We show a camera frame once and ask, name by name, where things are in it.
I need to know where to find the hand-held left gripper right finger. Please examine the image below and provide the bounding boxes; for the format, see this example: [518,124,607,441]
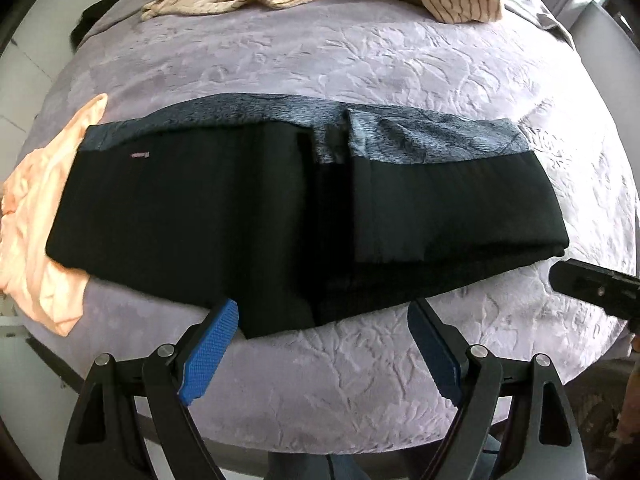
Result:
[407,298,586,480]

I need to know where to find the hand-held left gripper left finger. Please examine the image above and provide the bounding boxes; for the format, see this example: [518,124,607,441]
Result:
[60,298,240,480]

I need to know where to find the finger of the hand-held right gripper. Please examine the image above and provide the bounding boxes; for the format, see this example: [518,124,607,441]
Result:
[548,258,640,320]

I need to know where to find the black pants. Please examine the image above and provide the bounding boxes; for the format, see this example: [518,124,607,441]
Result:
[45,119,569,339]

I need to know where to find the person's legs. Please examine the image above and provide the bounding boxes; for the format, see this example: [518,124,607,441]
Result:
[267,410,506,480]

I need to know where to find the blue floral blanket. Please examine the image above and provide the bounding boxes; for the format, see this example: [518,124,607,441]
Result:
[80,92,532,167]

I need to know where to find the orange garment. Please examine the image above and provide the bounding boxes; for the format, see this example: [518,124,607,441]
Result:
[0,92,108,337]

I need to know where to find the purple embossed bed cover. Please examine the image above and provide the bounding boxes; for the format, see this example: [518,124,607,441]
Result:
[25,0,633,448]

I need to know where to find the white wardrobe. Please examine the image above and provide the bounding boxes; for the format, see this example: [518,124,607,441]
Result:
[0,0,88,171]

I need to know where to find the black bag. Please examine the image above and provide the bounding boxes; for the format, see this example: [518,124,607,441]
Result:
[69,0,131,52]

